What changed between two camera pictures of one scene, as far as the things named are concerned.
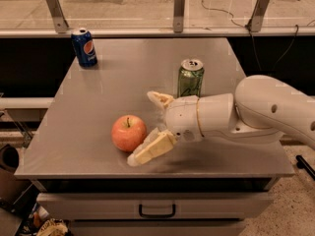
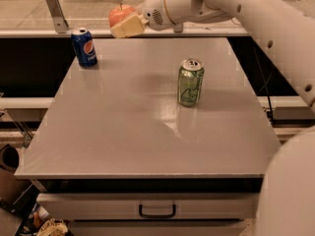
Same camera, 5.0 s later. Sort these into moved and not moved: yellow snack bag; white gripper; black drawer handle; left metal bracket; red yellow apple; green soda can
Moved: white gripper; red yellow apple
Not moved: left metal bracket; yellow snack bag; green soda can; black drawer handle
